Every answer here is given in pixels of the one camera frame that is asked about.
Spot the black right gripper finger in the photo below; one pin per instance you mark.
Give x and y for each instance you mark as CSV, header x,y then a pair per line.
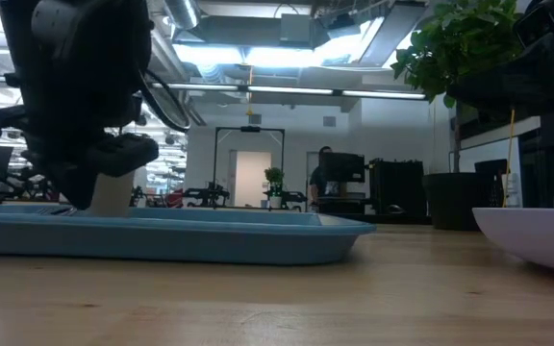
x,y
493,91

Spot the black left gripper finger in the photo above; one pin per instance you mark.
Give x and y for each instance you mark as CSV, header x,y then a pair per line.
x,y
72,185
123,154

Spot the white cup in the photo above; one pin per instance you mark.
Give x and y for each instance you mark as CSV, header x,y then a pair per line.
x,y
113,194

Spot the blue plastic tray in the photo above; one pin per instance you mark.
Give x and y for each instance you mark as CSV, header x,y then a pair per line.
x,y
209,242

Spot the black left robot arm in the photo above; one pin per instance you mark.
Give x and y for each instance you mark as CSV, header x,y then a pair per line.
x,y
60,24

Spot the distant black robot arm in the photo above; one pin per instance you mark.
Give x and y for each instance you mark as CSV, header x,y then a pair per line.
x,y
294,197
207,194

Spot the green leafy plant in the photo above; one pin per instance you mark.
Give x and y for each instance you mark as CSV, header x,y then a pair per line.
x,y
455,48

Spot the black crate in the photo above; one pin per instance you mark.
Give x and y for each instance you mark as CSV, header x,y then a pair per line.
x,y
498,187

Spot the ceiling light strip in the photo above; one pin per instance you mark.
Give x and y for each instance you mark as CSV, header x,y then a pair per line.
x,y
383,94
200,87
289,90

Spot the black plant pot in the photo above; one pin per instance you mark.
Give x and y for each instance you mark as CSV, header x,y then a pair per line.
x,y
455,202

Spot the black cabinet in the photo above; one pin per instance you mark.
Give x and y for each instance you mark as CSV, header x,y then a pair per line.
x,y
397,185

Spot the white bowl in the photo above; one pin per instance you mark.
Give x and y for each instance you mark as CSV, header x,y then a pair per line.
x,y
536,235

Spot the small potted plant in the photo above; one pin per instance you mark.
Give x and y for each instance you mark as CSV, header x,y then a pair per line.
x,y
274,175

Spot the small grey rounded object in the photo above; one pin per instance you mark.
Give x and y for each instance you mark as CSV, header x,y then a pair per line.
x,y
395,209

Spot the black monitor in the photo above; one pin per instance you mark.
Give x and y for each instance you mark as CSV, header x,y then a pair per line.
x,y
346,168

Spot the person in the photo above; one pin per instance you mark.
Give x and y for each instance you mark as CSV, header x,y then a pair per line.
x,y
316,185

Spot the grey ceiling box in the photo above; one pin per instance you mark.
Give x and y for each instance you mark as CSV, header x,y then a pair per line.
x,y
295,29

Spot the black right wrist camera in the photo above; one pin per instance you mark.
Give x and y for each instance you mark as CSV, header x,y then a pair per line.
x,y
539,24

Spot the black station frame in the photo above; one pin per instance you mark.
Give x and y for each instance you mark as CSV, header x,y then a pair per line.
x,y
249,129

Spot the round ceiling duct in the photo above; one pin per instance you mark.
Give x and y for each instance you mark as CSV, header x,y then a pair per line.
x,y
183,12

